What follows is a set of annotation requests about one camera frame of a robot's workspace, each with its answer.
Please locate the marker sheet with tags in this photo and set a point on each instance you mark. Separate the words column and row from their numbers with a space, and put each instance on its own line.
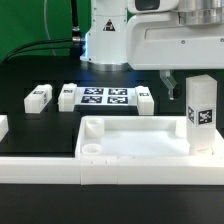
column 105, row 96

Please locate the white L-shaped obstacle fence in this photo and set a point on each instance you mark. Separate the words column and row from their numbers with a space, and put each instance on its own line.
column 41, row 170

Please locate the white desk top tray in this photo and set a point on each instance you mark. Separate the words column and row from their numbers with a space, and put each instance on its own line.
column 142, row 140

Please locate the white block left edge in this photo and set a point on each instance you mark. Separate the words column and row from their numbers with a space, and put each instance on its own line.
column 3, row 126

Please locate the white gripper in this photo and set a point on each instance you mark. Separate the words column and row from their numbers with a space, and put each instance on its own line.
column 175, row 34

